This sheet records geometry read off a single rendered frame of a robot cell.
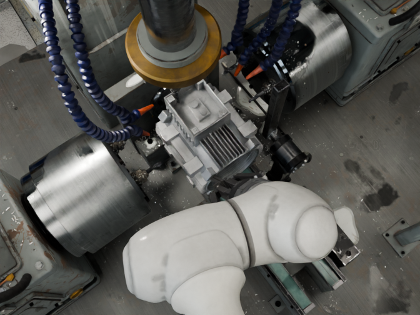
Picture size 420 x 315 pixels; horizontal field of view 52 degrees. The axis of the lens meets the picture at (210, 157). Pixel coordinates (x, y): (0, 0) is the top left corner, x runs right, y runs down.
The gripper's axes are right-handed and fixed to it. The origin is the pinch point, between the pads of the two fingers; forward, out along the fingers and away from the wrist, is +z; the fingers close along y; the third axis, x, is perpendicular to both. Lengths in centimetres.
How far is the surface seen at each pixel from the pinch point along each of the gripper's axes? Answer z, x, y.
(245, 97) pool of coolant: 38.6, -6.2, -28.2
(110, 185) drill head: 2.4, -13.1, 19.3
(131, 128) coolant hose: 0.9, -20.7, 9.0
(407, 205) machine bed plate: 11, 41, -44
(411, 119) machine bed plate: 21, 25, -64
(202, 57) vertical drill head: -12.0, -25.3, -8.1
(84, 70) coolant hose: -12.1, -34.3, 10.9
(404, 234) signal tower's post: 3, 41, -34
